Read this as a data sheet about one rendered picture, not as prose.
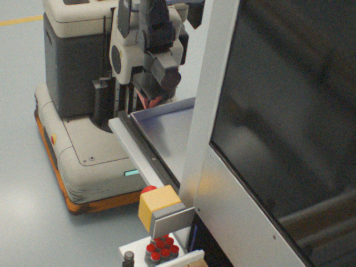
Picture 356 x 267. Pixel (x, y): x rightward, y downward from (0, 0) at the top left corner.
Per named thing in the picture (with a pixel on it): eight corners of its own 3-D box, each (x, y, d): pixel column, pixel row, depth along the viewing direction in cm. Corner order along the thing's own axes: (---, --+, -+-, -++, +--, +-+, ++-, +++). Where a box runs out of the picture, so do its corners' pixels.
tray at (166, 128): (277, 179, 149) (280, 170, 146) (191, 210, 137) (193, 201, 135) (209, 101, 169) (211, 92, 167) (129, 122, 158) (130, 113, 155)
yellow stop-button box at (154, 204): (182, 229, 123) (186, 207, 118) (152, 240, 120) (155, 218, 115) (166, 204, 127) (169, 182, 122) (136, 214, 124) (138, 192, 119)
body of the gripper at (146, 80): (149, 102, 150) (151, 80, 145) (132, 79, 156) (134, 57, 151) (171, 97, 153) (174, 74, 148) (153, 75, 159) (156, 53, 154)
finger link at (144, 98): (141, 119, 157) (144, 93, 151) (130, 103, 161) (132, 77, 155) (163, 114, 160) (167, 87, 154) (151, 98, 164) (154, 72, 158)
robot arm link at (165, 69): (170, 20, 144) (138, 27, 141) (191, 46, 137) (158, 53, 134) (168, 59, 153) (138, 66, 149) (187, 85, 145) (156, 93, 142)
